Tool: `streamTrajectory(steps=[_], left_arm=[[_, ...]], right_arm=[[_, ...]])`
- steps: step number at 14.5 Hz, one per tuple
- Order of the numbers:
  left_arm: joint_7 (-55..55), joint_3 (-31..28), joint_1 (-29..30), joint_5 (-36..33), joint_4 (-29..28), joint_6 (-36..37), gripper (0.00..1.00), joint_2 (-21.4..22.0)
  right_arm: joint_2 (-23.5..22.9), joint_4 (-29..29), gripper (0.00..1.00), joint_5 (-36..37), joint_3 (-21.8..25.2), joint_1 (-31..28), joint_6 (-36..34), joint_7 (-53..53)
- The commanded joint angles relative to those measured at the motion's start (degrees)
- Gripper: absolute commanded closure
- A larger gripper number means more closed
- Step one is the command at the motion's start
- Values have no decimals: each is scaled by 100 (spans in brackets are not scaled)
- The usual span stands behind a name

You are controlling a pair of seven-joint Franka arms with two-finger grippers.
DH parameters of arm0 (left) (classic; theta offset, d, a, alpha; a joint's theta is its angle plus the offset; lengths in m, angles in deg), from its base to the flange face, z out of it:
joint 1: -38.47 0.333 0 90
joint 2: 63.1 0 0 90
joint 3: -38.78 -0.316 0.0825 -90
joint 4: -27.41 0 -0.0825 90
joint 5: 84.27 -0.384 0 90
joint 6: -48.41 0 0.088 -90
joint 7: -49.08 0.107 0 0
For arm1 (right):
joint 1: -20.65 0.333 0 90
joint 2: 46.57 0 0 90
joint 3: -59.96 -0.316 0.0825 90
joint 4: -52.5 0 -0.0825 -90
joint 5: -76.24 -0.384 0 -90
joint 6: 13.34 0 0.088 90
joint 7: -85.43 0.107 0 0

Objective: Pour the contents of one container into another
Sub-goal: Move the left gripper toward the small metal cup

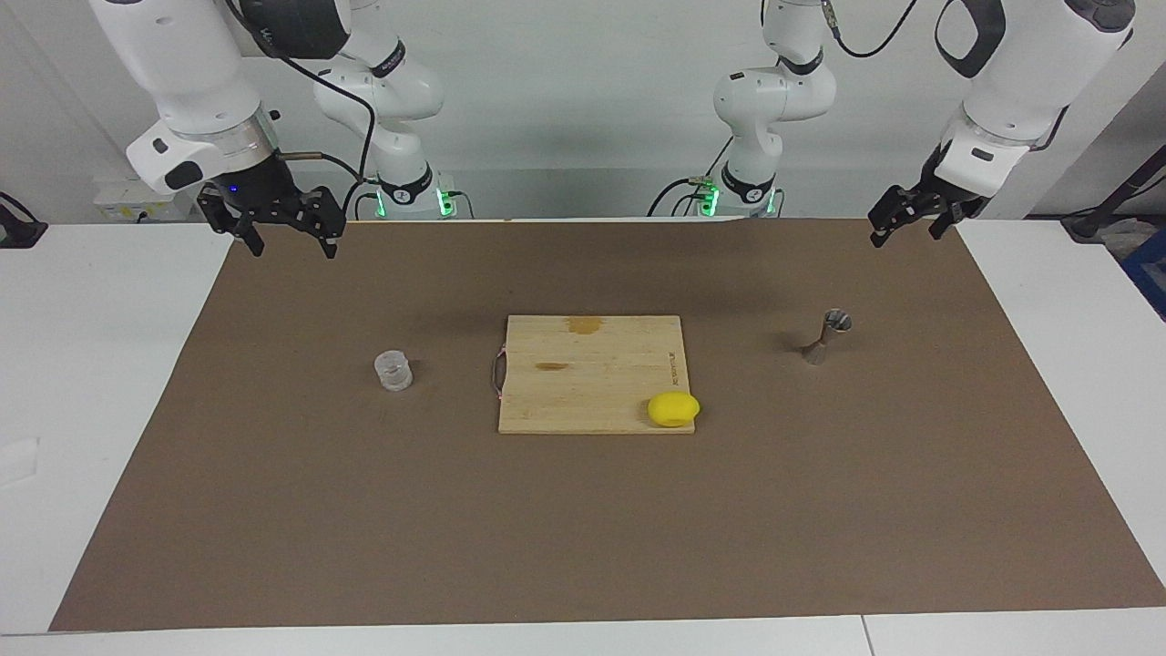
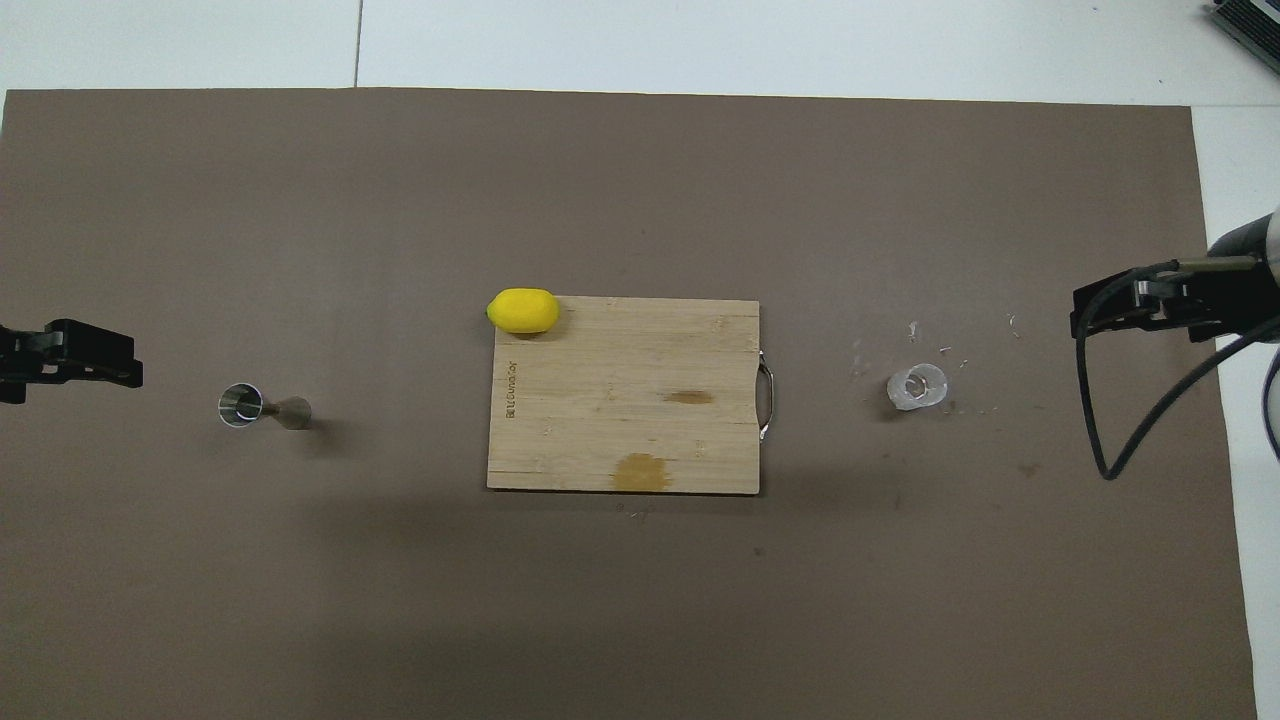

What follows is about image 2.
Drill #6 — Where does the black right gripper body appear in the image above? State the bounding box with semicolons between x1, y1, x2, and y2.
1165;262;1280;346

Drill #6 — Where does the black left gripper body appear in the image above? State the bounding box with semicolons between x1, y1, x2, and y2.
0;326;51;404

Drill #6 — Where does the metal double jigger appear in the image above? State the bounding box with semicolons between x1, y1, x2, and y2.
218;383;313;433

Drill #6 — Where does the clear plastic cup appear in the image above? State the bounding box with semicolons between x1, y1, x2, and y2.
886;363;949;413

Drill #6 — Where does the grey device corner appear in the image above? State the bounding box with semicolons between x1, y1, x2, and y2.
1205;0;1280;61

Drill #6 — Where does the yellow lemon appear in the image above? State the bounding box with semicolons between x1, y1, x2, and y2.
486;288;561;335

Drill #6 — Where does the wooden cutting board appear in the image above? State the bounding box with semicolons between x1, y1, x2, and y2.
486;296;776;496

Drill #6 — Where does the brown paper table mat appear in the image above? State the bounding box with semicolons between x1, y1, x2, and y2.
0;88;1259;720

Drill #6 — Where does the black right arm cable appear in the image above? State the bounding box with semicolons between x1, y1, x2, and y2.
1075;258;1280;481

